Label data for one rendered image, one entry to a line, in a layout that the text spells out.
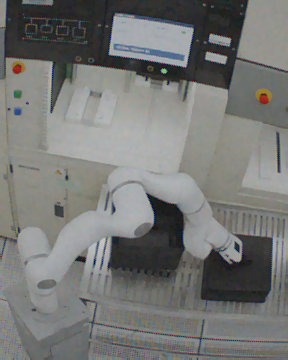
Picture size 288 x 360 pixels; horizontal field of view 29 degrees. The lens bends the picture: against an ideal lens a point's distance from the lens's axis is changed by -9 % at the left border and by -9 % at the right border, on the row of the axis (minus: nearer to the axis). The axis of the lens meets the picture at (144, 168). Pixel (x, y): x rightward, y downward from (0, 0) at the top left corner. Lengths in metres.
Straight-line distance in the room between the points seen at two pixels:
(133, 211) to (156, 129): 1.01
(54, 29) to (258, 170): 1.16
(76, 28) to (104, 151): 0.73
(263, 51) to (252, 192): 0.80
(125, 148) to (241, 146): 0.53
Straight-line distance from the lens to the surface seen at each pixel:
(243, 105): 2.20
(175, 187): 1.78
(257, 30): 1.99
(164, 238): 2.46
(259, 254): 2.39
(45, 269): 1.85
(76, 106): 2.72
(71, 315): 2.24
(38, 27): 2.10
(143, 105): 2.79
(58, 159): 2.58
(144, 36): 2.04
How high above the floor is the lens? 2.80
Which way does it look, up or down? 49 degrees down
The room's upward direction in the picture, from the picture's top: 10 degrees clockwise
